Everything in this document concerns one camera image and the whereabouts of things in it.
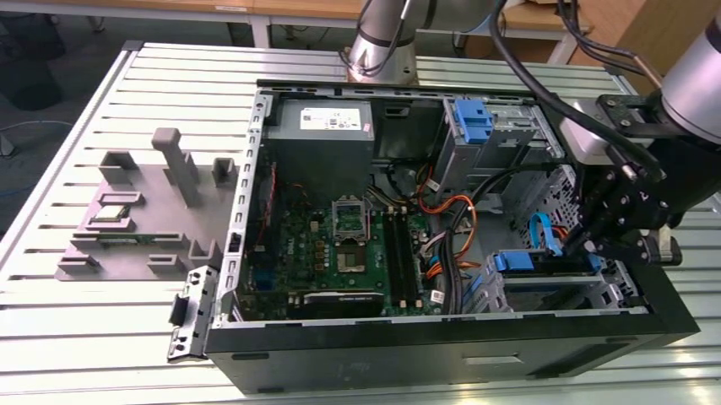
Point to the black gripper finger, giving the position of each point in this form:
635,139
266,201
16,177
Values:
600,206
623,246

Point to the hard disk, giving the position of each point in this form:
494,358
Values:
557,263

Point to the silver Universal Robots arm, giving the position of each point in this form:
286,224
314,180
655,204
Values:
699,93

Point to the metal disk bay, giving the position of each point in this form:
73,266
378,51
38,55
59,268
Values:
541,280

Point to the metal optical drive cage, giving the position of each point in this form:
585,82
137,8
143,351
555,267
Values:
462,164

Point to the blue plastic drive latch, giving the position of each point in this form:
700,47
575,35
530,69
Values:
472,122

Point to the black RAM slot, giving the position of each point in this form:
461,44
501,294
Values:
394,261
410,261

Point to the wooden cabinet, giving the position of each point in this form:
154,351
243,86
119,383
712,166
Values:
671,21

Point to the thin locking lever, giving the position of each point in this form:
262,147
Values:
370,228

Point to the CPU socket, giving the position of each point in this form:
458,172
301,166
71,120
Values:
354,261

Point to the black open PC case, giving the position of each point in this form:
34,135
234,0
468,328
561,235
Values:
394,363

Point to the grey power supply unit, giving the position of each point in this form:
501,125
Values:
316,164

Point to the black graphics card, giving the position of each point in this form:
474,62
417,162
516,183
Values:
338,304

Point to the green motherboard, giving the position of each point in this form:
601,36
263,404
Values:
305,253

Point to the metal expansion slot latch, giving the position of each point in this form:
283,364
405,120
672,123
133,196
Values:
194,320

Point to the grey parts rack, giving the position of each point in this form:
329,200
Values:
163,219

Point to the green RAM stick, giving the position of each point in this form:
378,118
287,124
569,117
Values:
125,241

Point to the silver CPU chip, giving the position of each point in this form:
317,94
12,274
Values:
110,215

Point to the black office chair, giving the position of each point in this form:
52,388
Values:
34,63

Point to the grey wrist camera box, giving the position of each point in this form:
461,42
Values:
587,139

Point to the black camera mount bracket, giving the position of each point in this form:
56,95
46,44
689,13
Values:
625,109

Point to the wooden desk white frame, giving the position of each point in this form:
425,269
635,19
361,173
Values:
536,19
169,6

